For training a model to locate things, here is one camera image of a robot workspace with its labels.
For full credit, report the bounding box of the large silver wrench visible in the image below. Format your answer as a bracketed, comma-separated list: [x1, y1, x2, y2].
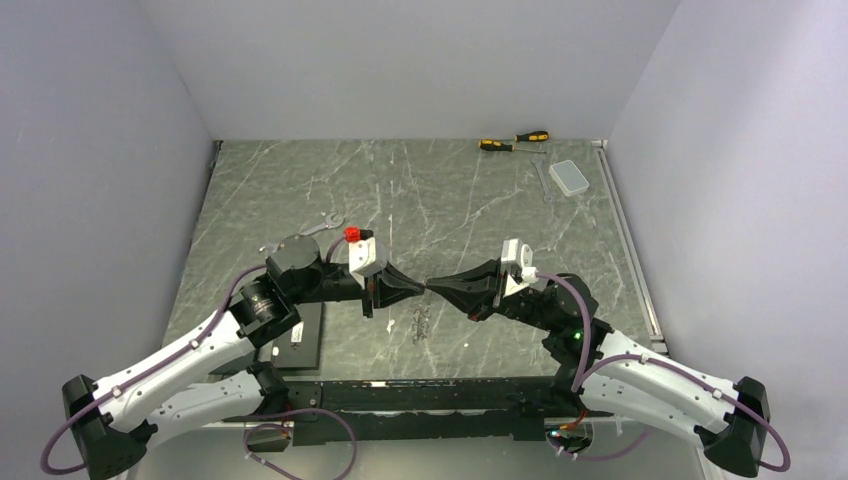
[258, 211, 344, 255]

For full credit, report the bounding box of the small silver wrench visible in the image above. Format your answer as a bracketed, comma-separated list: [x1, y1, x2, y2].
[531, 158, 555, 204]

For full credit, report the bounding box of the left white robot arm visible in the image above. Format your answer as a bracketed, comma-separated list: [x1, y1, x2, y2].
[62, 231, 424, 479]

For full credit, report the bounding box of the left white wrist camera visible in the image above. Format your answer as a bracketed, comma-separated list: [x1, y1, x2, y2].
[348, 237, 389, 278]

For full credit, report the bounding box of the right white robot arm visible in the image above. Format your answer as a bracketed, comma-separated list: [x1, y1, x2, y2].
[425, 260, 770, 478]

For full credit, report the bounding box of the aluminium frame rail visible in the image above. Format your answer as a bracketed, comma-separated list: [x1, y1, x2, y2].
[591, 140, 670, 357]

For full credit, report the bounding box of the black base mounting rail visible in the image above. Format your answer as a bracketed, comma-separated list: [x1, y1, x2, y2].
[243, 376, 583, 446]

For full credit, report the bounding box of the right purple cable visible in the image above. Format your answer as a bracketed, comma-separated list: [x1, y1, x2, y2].
[535, 271, 792, 473]

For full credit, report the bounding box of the yellow black screwdriver lower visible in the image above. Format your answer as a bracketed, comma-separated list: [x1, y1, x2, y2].
[478, 139, 548, 155]

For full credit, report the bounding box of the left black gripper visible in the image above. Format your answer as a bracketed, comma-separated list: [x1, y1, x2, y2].
[291, 258, 425, 318]

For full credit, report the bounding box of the black flat box near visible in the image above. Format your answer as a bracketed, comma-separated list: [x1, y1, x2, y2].
[270, 303, 325, 371]

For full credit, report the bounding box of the clear plastic box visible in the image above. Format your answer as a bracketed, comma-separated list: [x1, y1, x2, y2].
[549, 160, 590, 197]

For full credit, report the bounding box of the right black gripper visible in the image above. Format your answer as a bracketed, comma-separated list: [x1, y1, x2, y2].
[425, 257, 557, 332]

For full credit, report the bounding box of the purple cable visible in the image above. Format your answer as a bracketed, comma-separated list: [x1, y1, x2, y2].
[535, 271, 792, 473]
[39, 226, 362, 480]

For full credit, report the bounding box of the orange black screwdriver upper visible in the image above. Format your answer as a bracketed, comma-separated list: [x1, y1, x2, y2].
[508, 130, 550, 143]

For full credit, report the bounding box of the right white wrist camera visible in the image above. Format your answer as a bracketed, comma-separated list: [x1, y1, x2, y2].
[500, 238, 538, 285]

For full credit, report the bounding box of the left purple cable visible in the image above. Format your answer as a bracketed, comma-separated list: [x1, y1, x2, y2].
[39, 226, 362, 480]

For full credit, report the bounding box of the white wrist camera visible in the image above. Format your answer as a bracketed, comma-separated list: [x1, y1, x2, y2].
[348, 237, 389, 278]
[500, 238, 538, 285]

